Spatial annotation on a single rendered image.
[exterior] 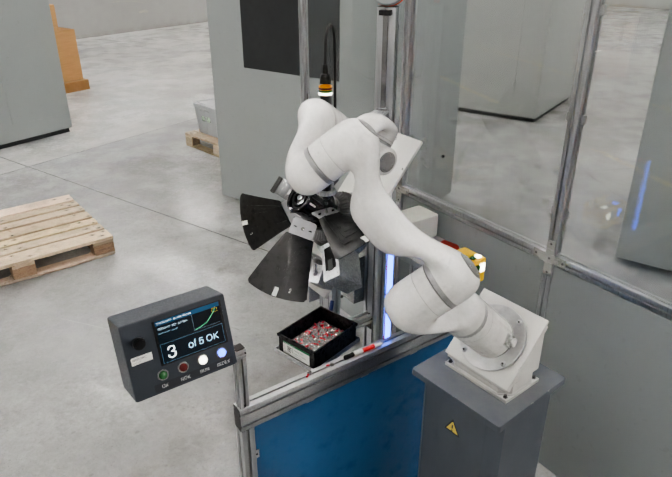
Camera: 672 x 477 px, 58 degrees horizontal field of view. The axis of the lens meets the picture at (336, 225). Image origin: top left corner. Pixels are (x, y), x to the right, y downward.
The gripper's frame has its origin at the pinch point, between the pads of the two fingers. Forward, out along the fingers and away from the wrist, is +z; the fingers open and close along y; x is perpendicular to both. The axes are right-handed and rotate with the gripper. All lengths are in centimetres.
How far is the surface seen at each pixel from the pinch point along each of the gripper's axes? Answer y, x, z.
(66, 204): -29, -137, 324
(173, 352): -73, -30, -42
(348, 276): 0.8, -47.9, -12.7
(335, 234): -6.5, -28.5, -15.0
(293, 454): -38, -87, -38
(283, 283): -19, -50, -2
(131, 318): -79, -21, -36
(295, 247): -11.0, -39.9, 3.0
